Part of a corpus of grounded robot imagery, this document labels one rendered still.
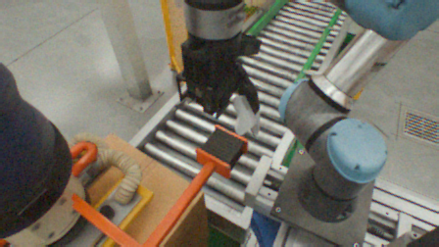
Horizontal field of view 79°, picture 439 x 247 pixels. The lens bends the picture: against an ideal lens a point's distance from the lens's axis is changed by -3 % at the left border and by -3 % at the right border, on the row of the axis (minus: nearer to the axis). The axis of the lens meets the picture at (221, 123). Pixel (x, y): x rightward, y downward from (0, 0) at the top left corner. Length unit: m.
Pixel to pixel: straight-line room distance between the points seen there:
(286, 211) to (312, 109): 0.26
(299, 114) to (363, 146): 0.15
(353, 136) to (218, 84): 0.31
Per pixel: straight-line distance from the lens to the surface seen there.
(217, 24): 0.33
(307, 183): 0.70
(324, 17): 2.50
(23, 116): 0.47
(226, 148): 0.58
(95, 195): 0.90
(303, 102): 0.63
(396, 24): 0.26
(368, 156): 0.58
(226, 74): 0.40
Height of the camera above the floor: 1.69
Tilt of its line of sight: 50 degrees down
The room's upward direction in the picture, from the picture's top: straight up
